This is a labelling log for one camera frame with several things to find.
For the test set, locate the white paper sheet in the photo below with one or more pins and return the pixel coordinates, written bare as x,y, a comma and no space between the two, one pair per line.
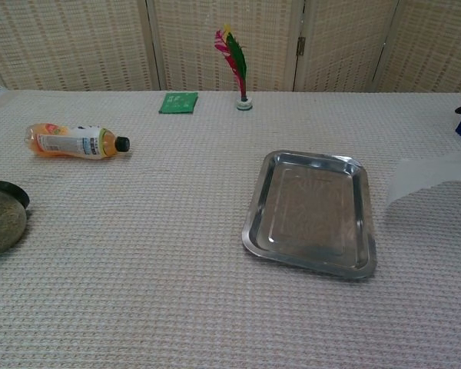
418,175

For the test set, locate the rectangular metal tray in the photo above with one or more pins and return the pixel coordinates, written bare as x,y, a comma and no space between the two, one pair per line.
311,207

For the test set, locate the metal screen hinge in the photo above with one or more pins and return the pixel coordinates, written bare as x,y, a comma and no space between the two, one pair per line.
301,45

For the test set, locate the colourful feather shuttlecock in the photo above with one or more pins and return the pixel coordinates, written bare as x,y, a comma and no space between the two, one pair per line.
236,57

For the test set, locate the green flat packet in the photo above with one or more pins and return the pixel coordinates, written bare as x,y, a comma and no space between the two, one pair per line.
178,102

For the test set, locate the white woven tablecloth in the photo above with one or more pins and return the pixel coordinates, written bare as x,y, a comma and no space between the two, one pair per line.
157,250

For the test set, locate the woven folding screen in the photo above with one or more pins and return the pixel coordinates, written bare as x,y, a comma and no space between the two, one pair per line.
80,42

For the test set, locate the orange drink bottle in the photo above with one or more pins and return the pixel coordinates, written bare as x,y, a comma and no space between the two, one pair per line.
69,143

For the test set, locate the glass jar with black lid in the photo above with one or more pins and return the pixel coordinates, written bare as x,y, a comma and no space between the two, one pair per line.
2,227

